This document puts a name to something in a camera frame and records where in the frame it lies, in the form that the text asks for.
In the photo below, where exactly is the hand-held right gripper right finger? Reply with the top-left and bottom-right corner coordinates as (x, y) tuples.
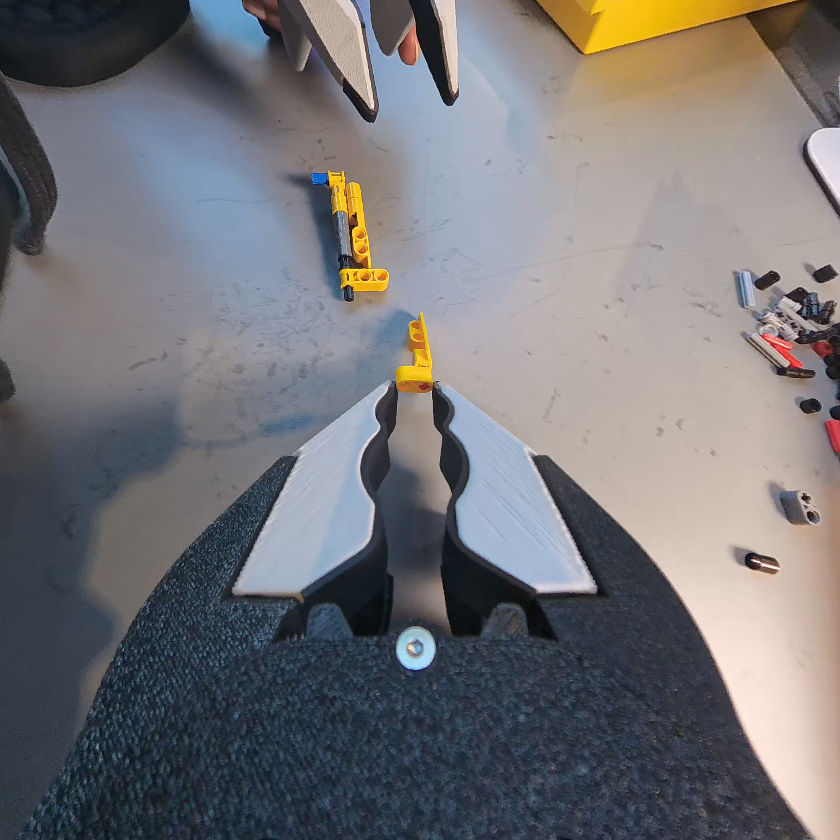
(431, 382), (599, 636)

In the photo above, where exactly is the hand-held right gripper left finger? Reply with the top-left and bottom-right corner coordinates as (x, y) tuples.
(230, 382), (399, 636)

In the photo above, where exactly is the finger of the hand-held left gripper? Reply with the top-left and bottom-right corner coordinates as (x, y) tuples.
(410, 0), (460, 107)
(289, 0), (381, 123)

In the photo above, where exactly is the yellow toy actuator assembly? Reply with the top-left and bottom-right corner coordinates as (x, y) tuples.
(310, 171), (390, 303)

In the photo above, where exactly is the yellow angled toy beam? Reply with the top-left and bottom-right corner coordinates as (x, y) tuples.
(395, 312), (435, 393)

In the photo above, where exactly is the person's left forearm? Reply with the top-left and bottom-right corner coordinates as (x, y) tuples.
(0, 0), (191, 88)

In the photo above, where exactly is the grey desk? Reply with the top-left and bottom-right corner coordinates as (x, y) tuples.
(0, 0), (840, 840)

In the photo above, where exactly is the person's left hand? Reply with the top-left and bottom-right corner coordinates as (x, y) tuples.
(241, 0), (421, 67)

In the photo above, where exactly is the yellow bin with toy vehicle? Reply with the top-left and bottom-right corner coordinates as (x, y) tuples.
(535, 0), (798, 55)

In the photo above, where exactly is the grey toy connector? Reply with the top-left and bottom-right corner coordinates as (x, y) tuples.
(780, 490), (823, 527)

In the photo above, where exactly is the person's black hoodie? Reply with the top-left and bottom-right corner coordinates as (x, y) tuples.
(0, 72), (59, 404)

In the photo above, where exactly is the pile of small toy parts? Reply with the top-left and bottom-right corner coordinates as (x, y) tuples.
(735, 264), (840, 454)

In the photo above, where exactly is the white rounded board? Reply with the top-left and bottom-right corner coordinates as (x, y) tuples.
(804, 128), (840, 217)

